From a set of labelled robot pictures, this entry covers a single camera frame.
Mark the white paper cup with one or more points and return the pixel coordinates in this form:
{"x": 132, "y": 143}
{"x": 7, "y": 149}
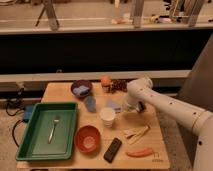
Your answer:
{"x": 107, "y": 116}

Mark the metal spoon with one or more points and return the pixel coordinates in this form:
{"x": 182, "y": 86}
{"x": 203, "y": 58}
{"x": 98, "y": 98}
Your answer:
{"x": 55, "y": 122}

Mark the orange carrot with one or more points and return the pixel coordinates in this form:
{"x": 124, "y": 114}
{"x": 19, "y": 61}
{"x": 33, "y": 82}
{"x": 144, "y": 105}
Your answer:
{"x": 143, "y": 153}

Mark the orange fruit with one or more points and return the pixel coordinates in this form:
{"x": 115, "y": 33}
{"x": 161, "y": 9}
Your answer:
{"x": 105, "y": 81}

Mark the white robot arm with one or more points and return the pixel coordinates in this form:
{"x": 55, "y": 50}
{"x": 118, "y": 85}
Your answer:
{"x": 196, "y": 119}

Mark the blue box on floor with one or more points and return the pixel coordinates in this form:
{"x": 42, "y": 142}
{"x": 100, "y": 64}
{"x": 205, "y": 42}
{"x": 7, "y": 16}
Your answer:
{"x": 27, "y": 113}

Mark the red orange bowl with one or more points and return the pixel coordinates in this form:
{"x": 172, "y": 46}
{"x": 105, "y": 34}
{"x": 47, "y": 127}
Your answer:
{"x": 87, "y": 139}

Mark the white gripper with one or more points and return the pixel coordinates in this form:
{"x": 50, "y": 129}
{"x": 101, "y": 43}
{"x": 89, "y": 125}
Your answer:
{"x": 128, "y": 107}

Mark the blue sponge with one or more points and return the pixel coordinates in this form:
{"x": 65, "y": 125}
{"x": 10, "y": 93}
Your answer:
{"x": 81, "y": 90}

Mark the light blue towel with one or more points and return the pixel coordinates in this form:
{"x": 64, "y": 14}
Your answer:
{"x": 116, "y": 107}

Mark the blue plastic cup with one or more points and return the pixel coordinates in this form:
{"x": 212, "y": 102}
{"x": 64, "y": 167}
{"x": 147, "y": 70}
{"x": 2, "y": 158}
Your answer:
{"x": 90, "y": 103}

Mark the black tape roll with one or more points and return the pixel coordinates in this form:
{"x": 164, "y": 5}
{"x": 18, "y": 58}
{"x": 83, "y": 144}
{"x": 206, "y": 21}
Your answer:
{"x": 140, "y": 107}

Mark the beige wooden clips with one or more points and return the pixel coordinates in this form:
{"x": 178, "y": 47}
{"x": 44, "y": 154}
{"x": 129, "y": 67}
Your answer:
{"x": 134, "y": 134}

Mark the dark red grapes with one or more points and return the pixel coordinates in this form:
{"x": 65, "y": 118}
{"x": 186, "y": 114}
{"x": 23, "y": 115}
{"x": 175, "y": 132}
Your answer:
{"x": 118, "y": 85}

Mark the black remote control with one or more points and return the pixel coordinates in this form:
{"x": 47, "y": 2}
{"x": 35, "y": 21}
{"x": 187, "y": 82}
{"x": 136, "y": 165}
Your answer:
{"x": 112, "y": 150}

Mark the green plastic tray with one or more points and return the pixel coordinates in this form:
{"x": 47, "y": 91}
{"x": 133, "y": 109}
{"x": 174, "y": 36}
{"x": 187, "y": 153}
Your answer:
{"x": 34, "y": 144}

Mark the purple bowl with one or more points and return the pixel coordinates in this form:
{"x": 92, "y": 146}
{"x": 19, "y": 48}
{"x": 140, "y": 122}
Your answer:
{"x": 79, "y": 83}

